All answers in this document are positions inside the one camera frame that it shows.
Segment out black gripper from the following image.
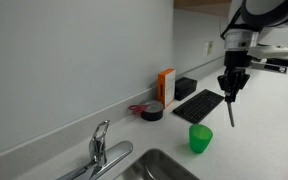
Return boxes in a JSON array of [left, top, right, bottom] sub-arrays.
[[216, 49, 252, 103]]

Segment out blue capped pen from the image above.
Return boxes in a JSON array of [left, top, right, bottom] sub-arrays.
[[226, 99, 236, 128]]

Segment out black computer keyboard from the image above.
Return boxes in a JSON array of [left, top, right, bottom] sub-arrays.
[[172, 88, 226, 124]]

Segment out flat black tray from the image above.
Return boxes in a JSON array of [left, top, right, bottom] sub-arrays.
[[250, 61, 288, 75]]

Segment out small black box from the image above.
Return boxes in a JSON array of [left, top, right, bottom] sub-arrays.
[[174, 76, 198, 102]]

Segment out black rectangular device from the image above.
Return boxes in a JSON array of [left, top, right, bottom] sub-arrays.
[[266, 57, 288, 68]]

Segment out green translucent plastic cup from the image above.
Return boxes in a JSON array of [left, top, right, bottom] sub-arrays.
[[188, 124, 214, 155]]

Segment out orange and white box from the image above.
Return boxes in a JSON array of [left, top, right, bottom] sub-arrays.
[[157, 68, 177, 110]]

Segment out stainless steel sink basin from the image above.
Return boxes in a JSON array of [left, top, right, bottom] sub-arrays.
[[113, 148, 202, 180]]

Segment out chrome sink faucet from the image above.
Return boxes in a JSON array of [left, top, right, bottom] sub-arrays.
[[55, 119, 134, 180]]

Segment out white wall outlet plate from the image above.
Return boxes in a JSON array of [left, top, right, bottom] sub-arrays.
[[202, 40, 214, 57]]

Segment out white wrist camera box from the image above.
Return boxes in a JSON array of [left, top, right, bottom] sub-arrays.
[[247, 44, 288, 60]]

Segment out black duct tape roll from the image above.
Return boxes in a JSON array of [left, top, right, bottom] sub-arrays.
[[140, 100, 165, 122]]

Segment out wooden wall cabinet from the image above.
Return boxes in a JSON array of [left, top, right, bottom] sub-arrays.
[[173, 0, 233, 19]]

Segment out pink handled scissors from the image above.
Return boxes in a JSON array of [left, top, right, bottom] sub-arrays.
[[128, 104, 149, 116]]

